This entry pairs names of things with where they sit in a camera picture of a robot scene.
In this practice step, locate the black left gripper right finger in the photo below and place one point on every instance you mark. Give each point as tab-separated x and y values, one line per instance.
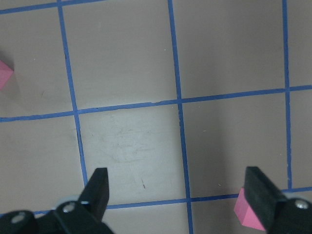
262	195

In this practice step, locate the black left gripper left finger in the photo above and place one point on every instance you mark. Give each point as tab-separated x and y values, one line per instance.
94	197

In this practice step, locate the pink foam cube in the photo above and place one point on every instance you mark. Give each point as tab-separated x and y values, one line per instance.
245	214

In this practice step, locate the tall pink foam block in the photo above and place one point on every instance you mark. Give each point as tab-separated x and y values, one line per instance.
5	73

